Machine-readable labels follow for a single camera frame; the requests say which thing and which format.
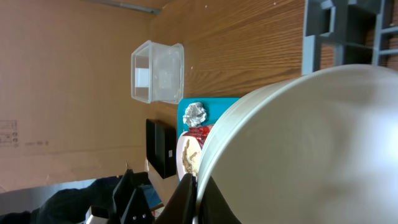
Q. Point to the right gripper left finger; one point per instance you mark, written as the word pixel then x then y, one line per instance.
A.
pixel 181 206

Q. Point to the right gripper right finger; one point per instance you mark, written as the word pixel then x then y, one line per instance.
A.
pixel 214 208

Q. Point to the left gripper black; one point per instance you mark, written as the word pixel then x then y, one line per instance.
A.
pixel 129 203

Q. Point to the white bowl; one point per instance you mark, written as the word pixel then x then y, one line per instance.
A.
pixel 321 148

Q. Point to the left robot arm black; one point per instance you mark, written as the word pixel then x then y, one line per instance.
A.
pixel 70 205

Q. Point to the grey dishwasher rack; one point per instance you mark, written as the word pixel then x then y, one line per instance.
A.
pixel 341 32

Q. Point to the peanuts and rice food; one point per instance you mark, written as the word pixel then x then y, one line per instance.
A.
pixel 191 156

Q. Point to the white plate with food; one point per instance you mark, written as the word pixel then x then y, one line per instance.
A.
pixel 180 170

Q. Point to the black plastic tray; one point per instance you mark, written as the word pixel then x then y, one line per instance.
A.
pixel 161 143

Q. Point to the red snack wrapper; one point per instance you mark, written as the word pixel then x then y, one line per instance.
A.
pixel 202 133

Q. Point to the crumpled white napkin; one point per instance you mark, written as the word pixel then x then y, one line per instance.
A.
pixel 195 115

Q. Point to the teal serving tray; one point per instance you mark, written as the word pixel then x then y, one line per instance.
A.
pixel 214 107

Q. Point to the clear plastic bin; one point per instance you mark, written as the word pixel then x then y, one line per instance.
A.
pixel 157 73

